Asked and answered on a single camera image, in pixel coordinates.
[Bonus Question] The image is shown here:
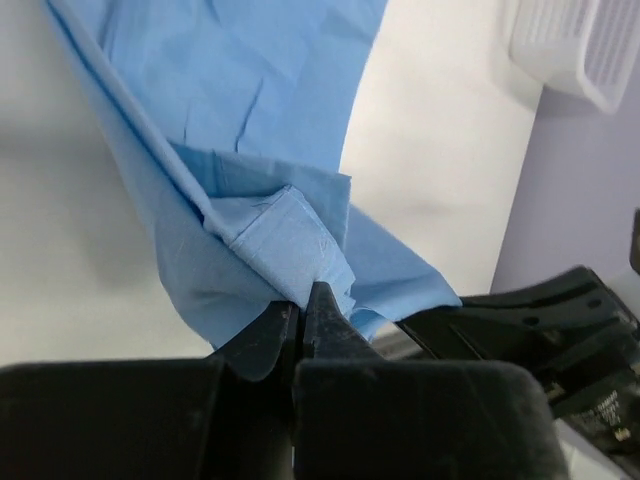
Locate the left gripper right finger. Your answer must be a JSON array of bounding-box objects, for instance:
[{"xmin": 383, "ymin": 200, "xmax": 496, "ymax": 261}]
[{"xmin": 293, "ymin": 283, "xmax": 569, "ymax": 479}]

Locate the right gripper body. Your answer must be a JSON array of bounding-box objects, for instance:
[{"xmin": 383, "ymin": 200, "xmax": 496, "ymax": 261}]
[{"xmin": 398, "ymin": 266, "xmax": 639, "ymax": 458}]

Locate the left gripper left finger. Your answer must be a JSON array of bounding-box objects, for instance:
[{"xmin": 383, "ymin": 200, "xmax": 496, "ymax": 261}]
[{"xmin": 1, "ymin": 302, "xmax": 300, "ymax": 479}]

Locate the blue long sleeve shirt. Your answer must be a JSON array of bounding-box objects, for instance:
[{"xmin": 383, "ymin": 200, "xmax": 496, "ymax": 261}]
[{"xmin": 43, "ymin": 1, "xmax": 460, "ymax": 348}]

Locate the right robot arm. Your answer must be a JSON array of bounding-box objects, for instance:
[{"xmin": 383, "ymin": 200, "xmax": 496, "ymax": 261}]
[{"xmin": 398, "ymin": 228, "xmax": 639, "ymax": 479}]

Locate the white plastic basket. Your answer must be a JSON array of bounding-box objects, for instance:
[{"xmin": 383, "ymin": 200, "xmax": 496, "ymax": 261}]
[{"xmin": 509, "ymin": 0, "xmax": 639, "ymax": 114}]

